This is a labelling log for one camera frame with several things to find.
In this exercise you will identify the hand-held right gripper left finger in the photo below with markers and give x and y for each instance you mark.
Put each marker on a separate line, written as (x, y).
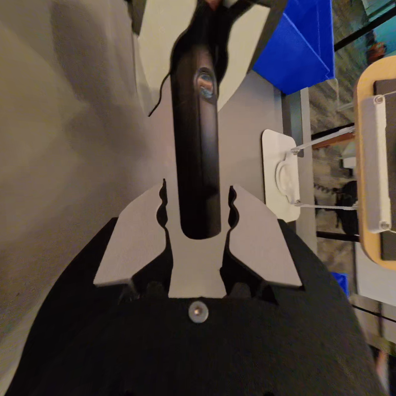
(133, 247)

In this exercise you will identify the black office chair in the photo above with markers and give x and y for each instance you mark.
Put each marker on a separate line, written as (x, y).
(349, 201)

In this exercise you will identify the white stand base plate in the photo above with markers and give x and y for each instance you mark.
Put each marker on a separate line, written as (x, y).
(272, 173)

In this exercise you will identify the brown top standing desk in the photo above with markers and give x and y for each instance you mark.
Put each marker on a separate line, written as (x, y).
(334, 140)

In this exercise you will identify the black remote control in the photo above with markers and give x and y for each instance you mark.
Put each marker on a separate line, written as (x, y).
(188, 154)

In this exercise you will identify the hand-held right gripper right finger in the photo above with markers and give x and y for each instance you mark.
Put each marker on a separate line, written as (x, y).
(263, 247)

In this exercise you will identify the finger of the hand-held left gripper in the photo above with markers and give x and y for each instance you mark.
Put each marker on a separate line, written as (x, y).
(244, 46)
(154, 46)

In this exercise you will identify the black table leg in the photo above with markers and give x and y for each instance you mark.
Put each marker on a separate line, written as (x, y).
(337, 236)

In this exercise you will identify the black metal frame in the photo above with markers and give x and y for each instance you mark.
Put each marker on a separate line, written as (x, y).
(355, 34)

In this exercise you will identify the grey desk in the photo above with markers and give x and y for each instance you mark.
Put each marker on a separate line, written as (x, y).
(62, 154)

